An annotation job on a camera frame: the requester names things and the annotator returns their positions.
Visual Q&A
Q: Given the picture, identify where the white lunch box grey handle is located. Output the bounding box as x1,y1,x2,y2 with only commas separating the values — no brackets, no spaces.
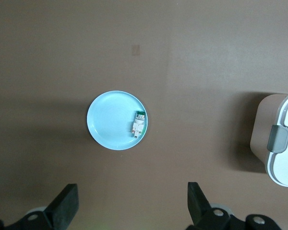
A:
250,90,288,188

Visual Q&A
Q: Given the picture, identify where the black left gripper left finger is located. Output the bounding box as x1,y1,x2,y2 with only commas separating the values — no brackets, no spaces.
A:
0,184,80,230

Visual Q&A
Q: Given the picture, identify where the green push button switch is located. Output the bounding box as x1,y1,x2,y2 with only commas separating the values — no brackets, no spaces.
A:
130,110,146,138

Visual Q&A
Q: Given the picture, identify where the round light blue plate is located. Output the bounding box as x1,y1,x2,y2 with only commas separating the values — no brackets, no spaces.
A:
86,90,149,151

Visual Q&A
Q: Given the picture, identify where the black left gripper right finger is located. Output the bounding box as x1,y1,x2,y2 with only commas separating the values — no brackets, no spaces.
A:
186,182,283,230

